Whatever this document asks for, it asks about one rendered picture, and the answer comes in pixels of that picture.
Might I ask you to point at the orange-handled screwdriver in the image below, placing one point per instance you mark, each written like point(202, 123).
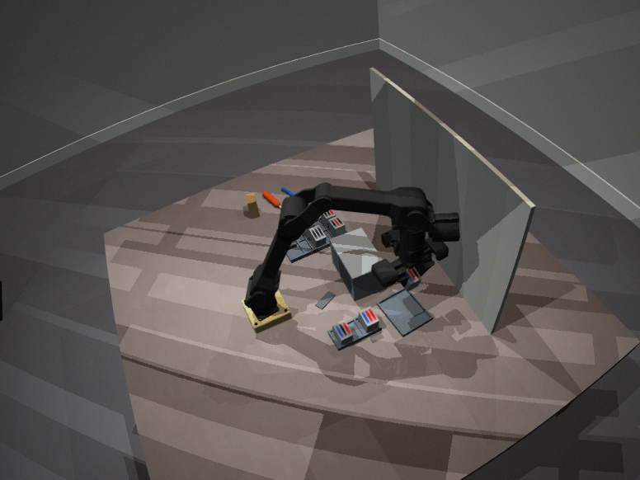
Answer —
point(271, 198)

